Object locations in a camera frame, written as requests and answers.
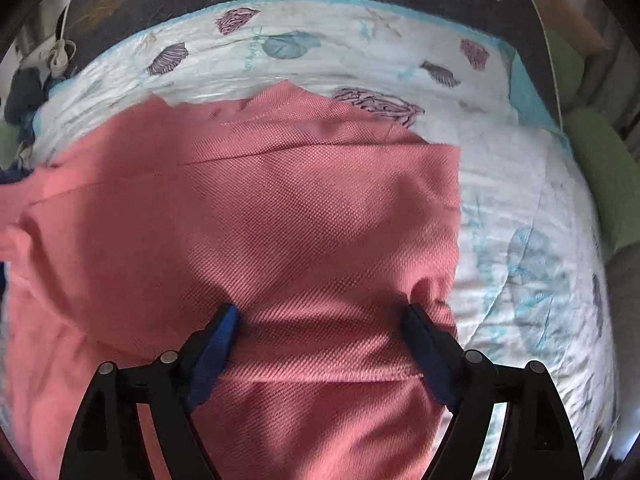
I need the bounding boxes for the large green cushion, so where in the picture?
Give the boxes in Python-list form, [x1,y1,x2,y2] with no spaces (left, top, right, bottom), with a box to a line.
[564,109,640,257]

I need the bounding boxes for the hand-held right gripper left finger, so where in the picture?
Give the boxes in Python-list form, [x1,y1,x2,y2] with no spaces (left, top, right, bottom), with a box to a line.
[59,304,239,480]

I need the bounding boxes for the pink knit garment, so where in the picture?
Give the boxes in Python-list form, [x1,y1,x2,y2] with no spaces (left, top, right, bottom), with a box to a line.
[0,80,463,480]

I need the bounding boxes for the white cable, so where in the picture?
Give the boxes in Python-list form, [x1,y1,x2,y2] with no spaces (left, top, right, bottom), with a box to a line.
[46,0,79,77]

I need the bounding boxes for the small green cushion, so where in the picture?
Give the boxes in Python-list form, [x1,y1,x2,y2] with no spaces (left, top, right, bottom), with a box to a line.
[541,24,587,107]

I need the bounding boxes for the green pillow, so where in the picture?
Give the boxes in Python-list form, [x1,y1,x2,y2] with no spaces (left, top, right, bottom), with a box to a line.
[0,124,22,172]

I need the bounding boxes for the white shell print quilt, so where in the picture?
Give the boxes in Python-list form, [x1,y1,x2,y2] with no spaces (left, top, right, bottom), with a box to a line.
[30,0,608,480]

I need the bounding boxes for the dark cloth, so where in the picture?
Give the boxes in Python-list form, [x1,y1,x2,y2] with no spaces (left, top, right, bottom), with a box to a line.
[4,66,52,128]

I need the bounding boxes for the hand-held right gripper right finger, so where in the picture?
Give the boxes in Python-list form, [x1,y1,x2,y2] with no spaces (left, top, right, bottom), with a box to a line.
[403,304,585,480]

